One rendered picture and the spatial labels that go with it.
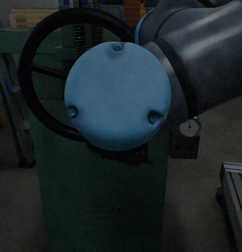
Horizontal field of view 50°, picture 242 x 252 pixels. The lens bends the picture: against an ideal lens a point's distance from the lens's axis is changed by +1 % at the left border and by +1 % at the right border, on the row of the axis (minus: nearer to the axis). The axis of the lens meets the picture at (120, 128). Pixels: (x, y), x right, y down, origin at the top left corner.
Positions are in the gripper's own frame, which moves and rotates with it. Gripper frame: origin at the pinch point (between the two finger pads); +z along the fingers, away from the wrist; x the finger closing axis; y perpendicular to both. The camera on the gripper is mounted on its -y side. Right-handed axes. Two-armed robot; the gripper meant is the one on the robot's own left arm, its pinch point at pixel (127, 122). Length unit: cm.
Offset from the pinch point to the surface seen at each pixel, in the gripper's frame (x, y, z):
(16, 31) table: -30.7, -25.1, 12.8
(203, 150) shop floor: 53, 3, 143
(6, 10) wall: -145, -148, 216
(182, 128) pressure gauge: 14.5, -0.9, 19.4
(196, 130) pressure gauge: 18.3, -0.4, 19.7
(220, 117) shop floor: 84, -30, 202
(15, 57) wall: -144, -103, 242
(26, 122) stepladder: -71, -11, 116
